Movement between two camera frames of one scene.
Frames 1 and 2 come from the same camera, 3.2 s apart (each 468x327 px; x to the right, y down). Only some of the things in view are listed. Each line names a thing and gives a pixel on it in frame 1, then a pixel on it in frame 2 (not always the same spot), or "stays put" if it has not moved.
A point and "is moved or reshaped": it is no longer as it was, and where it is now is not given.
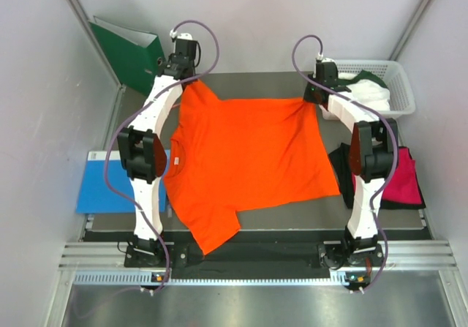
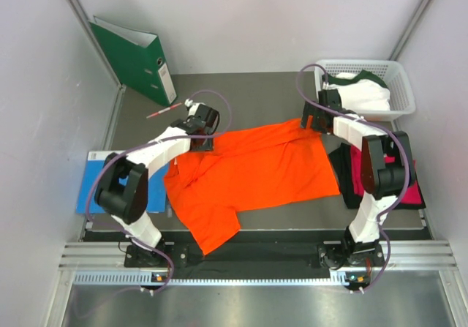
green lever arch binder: x=136 y=55 stays put
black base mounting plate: x=353 y=260 stays put
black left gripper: x=192 y=64 to x=208 y=146
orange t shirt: x=229 y=155 is moved or reshaped
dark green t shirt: x=363 y=74 stays put
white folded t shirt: x=368 y=91 stays put
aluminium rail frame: x=104 y=264 stays put
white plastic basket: x=390 y=72 stays put
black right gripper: x=307 y=97 to x=312 y=110
